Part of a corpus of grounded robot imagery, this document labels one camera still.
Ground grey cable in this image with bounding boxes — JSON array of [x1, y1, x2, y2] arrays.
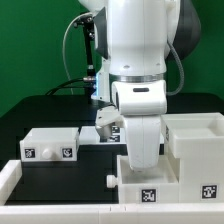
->
[[61, 13, 88, 96]]

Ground black cables on table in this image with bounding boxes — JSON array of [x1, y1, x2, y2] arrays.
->
[[45, 77, 98, 96]]

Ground white drawer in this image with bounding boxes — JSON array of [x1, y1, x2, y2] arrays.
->
[[20, 127, 79, 162], [106, 155, 179, 204]]

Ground white fence rail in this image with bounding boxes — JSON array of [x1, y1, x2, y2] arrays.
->
[[0, 160, 22, 206], [0, 203, 224, 224]]

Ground black camera stand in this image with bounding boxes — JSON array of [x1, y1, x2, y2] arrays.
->
[[74, 13, 96, 97]]

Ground white marker sheet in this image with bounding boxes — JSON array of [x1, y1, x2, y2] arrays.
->
[[79, 125, 127, 145]]

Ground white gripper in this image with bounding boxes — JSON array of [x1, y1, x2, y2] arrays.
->
[[123, 116, 161, 171]]

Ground white front fence rail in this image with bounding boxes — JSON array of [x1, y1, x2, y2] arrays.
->
[[0, 203, 224, 224]]

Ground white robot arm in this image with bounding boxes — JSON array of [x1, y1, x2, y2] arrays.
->
[[78, 0, 200, 171]]

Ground white left fence rail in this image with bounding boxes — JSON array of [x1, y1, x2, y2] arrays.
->
[[0, 160, 22, 206]]

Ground white drawer cabinet box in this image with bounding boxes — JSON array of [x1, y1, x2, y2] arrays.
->
[[161, 113, 224, 203]]

